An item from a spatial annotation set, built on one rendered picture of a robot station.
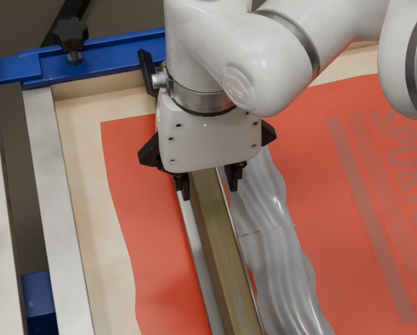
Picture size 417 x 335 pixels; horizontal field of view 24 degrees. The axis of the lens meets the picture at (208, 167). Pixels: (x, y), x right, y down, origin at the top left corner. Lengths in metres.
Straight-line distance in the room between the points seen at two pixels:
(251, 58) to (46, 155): 0.49
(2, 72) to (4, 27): 1.47
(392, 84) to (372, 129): 0.59
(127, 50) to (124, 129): 0.10
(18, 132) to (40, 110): 1.25
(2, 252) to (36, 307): 0.12
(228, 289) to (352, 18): 0.33
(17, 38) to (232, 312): 1.80
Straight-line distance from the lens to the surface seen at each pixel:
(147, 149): 0.97
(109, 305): 1.11
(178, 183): 1.02
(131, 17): 2.70
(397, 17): 0.68
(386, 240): 1.17
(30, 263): 2.27
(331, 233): 1.16
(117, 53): 1.27
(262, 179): 1.19
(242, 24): 0.78
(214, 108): 0.88
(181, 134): 0.92
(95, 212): 1.18
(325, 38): 0.79
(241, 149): 0.96
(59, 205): 1.15
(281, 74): 0.75
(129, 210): 1.17
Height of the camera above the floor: 1.94
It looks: 55 degrees down
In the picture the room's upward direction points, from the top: straight up
